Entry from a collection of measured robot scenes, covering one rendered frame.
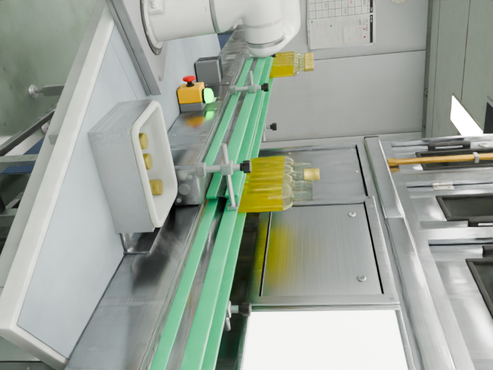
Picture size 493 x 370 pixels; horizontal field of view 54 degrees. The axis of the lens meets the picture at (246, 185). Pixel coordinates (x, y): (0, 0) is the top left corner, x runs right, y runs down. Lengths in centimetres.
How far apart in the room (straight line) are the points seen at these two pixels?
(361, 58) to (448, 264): 604
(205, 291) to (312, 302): 29
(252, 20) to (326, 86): 613
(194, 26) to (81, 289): 65
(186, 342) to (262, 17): 73
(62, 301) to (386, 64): 672
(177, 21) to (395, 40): 615
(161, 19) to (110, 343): 73
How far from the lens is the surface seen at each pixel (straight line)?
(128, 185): 96
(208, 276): 97
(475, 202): 161
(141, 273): 99
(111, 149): 94
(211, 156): 122
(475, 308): 122
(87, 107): 96
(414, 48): 731
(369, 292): 116
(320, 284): 118
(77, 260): 89
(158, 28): 122
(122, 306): 93
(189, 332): 86
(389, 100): 746
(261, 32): 120
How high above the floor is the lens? 116
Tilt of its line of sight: 9 degrees down
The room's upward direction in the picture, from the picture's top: 87 degrees clockwise
